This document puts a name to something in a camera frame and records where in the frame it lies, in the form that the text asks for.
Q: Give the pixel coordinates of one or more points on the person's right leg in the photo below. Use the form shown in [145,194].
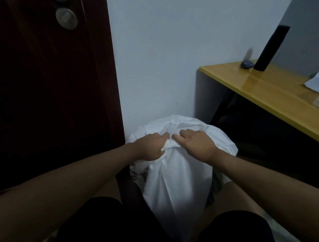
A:
[234,199]

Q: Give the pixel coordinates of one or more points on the silver thumb-turn lock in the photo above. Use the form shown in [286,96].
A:
[66,18]

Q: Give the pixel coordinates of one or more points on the person's left forearm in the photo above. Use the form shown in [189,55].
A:
[57,197]

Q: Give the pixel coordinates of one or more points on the white bag with red print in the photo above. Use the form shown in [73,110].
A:
[179,187]

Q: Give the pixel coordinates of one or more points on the yellow wooden desk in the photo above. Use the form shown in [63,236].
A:
[271,89]

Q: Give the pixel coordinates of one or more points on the person's left hand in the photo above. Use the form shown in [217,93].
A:
[149,147]

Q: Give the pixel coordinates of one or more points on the silver door latch plate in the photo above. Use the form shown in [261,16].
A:
[83,10]

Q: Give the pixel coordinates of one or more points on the white tissue sheet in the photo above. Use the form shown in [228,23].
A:
[312,82]

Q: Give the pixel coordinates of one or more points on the person's left leg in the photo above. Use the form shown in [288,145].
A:
[109,188]

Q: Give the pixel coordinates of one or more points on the black cylindrical bottle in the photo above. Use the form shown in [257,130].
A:
[271,48]

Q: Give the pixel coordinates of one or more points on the small dark round case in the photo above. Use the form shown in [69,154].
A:
[247,64]

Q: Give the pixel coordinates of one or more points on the person's right forearm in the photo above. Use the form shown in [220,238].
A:
[276,189]

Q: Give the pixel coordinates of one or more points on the black shorts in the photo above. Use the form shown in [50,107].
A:
[112,222]

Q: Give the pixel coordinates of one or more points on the person's right hand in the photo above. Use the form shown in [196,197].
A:
[199,144]

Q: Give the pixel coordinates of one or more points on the dark brown wooden door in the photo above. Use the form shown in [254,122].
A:
[104,69]

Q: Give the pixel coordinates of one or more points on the person's leg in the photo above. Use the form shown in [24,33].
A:
[109,188]
[234,199]

